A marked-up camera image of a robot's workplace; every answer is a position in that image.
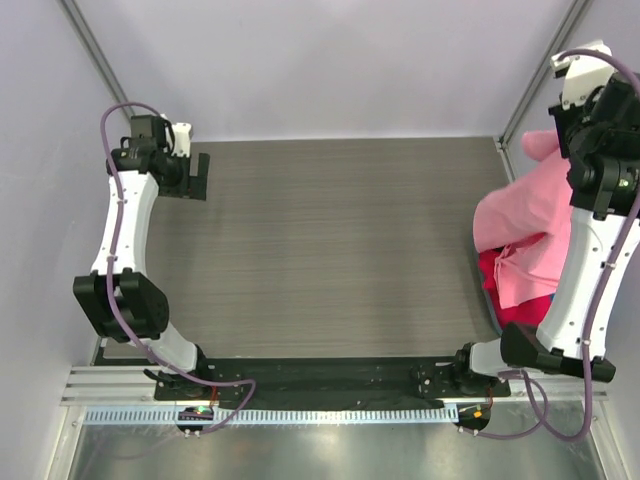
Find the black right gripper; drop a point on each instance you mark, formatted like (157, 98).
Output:
(561, 132)

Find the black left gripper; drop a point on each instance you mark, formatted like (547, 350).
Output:
(189, 186)

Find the light pink t shirt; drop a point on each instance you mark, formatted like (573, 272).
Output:
(529, 220)

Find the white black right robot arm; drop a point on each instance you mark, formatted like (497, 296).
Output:
(600, 139)

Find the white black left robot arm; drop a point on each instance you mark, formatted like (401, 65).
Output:
(119, 299)

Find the magenta t shirt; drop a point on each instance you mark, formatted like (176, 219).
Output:
(530, 312)

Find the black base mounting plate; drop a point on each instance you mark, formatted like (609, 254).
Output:
(349, 384)

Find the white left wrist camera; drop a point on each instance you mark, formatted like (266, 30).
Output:
(183, 134)

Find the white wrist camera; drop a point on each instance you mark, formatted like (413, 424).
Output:
(183, 134)
(582, 74)

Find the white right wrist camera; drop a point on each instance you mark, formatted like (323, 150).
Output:
(582, 74)

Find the right aluminium corner post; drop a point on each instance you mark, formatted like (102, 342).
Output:
(562, 33)

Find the aluminium corner post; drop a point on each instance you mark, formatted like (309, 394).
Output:
(562, 33)
(88, 40)

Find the left aluminium corner post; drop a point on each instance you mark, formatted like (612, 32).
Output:
(88, 40)

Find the aluminium front frame rail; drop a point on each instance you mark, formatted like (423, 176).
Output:
(131, 380)

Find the slotted white cable duct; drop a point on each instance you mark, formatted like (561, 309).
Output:
(201, 415)

